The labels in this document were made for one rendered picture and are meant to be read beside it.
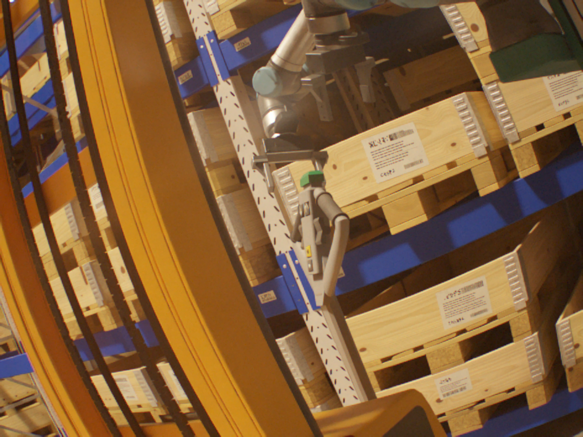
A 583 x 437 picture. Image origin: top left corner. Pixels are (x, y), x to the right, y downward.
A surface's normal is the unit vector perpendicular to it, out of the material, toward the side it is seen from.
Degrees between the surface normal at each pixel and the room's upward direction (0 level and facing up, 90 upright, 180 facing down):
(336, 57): 114
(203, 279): 90
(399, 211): 90
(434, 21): 90
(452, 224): 90
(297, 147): 62
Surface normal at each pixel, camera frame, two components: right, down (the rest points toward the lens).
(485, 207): -0.48, 0.18
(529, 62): -0.65, 0.24
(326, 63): 0.69, 0.14
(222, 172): 0.80, -0.33
